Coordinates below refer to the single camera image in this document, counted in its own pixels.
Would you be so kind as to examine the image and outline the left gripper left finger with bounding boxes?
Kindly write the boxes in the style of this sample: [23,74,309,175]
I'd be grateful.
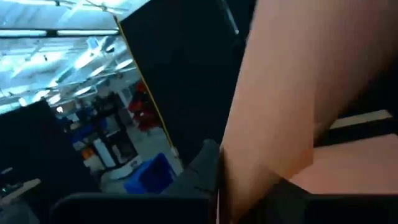
[164,139,221,196]

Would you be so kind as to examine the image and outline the orange paper sheet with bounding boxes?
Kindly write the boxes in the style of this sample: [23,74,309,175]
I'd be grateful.
[217,0,398,223]

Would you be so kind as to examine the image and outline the black partition panel yellow edge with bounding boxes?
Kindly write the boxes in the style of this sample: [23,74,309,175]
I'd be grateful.
[118,0,259,166]

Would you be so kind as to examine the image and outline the blue plastic bin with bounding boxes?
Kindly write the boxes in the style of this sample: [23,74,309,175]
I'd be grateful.
[123,152,175,195]

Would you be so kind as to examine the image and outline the black robot workstation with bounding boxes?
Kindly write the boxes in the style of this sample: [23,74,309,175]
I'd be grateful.
[91,93,144,180]

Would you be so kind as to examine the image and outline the black metal table frame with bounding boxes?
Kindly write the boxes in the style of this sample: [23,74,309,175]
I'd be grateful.
[313,116,398,147]

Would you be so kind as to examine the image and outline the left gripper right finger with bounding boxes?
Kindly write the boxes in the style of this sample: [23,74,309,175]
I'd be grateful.
[239,179,308,224]

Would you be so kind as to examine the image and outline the red stacked bins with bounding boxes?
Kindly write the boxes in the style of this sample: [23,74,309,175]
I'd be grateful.
[129,81,160,132]

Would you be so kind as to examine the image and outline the black standing panel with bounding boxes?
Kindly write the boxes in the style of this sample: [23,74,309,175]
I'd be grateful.
[0,99,100,224]

